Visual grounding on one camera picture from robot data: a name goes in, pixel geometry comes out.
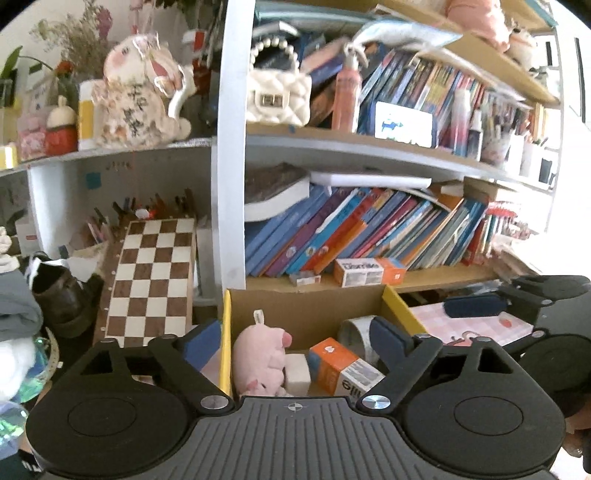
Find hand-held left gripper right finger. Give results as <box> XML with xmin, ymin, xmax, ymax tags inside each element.
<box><xmin>361</xmin><ymin>317</ymin><xmax>522</xmax><ymax>411</ymax></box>

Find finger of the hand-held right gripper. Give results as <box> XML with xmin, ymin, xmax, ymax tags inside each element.
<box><xmin>442</xmin><ymin>294</ymin><xmax>509</xmax><ymax>319</ymax></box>
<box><xmin>499</xmin><ymin>275</ymin><xmax>591</xmax><ymax>326</ymax></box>

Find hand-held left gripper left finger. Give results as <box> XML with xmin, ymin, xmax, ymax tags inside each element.
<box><xmin>69</xmin><ymin>320</ymin><xmax>234</xmax><ymax>415</ymax></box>

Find clear tape roll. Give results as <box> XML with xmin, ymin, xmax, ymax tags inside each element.
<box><xmin>338</xmin><ymin>315</ymin><xmax>385</xmax><ymax>363</ymax></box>

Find pink plush pig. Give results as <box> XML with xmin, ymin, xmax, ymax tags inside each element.
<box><xmin>232</xmin><ymin>310</ymin><xmax>294</xmax><ymax>398</ymax></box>

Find orange and white carton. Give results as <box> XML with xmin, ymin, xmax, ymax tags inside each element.
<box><xmin>308</xmin><ymin>338</ymin><xmax>386</xmax><ymax>397</ymax></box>

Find yellow cardboard box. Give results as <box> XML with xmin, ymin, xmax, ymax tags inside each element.
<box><xmin>222</xmin><ymin>284</ymin><xmax>428</xmax><ymax>398</ymax></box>

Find white rectangular block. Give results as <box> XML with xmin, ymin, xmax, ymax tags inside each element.
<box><xmin>283</xmin><ymin>353</ymin><xmax>313</xmax><ymax>394</ymax></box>

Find white container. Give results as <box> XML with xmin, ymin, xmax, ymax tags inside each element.
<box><xmin>519</xmin><ymin>138</ymin><xmax>543</xmax><ymax>178</ymax></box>

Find stack of papers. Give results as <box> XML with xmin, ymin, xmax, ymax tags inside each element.
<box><xmin>489</xmin><ymin>235</ymin><xmax>543</xmax><ymax>282</ymax></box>

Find orange white shelf carton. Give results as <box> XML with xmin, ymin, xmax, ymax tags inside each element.
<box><xmin>333</xmin><ymin>257</ymin><xmax>407</xmax><ymax>288</ymax></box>

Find wooden chess board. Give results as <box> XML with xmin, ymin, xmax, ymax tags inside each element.
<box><xmin>95</xmin><ymin>217</ymin><xmax>198</xmax><ymax>348</ymax></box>

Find row of leaning books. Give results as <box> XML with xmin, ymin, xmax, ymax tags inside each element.
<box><xmin>245</xmin><ymin>182</ymin><xmax>490</xmax><ymax>278</ymax></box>

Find cup of pens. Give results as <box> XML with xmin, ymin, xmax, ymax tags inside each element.
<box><xmin>480</xmin><ymin>104</ymin><xmax>525</xmax><ymax>167</ymax></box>

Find bunch of pencils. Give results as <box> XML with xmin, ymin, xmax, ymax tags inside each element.
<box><xmin>85</xmin><ymin>187</ymin><xmax>197</xmax><ymax>245</ymax></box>

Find white bookshelf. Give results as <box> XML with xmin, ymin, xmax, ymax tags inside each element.
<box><xmin>0</xmin><ymin>0</ymin><xmax>568</xmax><ymax>305</ymax></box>

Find white lamp bar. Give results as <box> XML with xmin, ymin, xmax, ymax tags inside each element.
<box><xmin>309</xmin><ymin>172</ymin><xmax>433</xmax><ymax>190</ymax></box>

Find dark bottle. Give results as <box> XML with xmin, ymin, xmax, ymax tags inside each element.
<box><xmin>468</xmin><ymin>111</ymin><xmax>484</xmax><ymax>161</ymax></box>

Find thick open book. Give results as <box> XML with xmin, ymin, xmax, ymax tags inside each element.
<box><xmin>243</xmin><ymin>162</ymin><xmax>311</xmax><ymax>222</ymax></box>

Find white pink bottle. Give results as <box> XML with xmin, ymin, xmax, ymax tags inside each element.
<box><xmin>454</xmin><ymin>90</ymin><xmax>472</xmax><ymax>156</ymax></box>

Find pile of clothes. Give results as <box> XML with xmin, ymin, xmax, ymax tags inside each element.
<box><xmin>0</xmin><ymin>226</ymin><xmax>61</xmax><ymax>444</ymax></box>

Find row of upright books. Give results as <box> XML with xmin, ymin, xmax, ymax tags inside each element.
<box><xmin>305</xmin><ymin>32</ymin><xmax>536</xmax><ymax>148</ymax></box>

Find pink spray bottle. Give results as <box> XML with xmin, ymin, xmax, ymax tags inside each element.
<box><xmin>331</xmin><ymin>45</ymin><xmax>364</xmax><ymax>133</ymax></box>

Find floral rabbit figure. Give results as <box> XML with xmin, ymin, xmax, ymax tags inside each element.
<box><xmin>91</xmin><ymin>33</ymin><xmax>194</xmax><ymax>149</ymax></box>

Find yellow white can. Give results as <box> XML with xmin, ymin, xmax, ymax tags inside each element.
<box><xmin>77</xmin><ymin>79</ymin><xmax>101</xmax><ymax>151</ymax></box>

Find red round doll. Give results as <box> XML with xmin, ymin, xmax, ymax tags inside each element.
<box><xmin>45</xmin><ymin>95</ymin><xmax>78</xmax><ymax>156</ymax></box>

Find white quilted handbag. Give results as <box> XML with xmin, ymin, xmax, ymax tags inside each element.
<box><xmin>245</xmin><ymin>37</ymin><xmax>313</xmax><ymax>127</ymax></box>

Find pink patterned box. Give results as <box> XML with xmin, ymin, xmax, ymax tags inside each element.
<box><xmin>17</xmin><ymin>115</ymin><xmax>48</xmax><ymax>161</ymax></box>

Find pink plush toy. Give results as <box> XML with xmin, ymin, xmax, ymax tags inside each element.
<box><xmin>445</xmin><ymin>0</ymin><xmax>512</xmax><ymax>52</ymax></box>

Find dried flowers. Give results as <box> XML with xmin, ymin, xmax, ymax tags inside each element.
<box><xmin>30</xmin><ymin>0</ymin><xmax>114</xmax><ymax>88</ymax></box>

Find green plant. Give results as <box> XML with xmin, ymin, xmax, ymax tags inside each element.
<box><xmin>0</xmin><ymin>46</ymin><xmax>54</xmax><ymax>88</ymax></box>

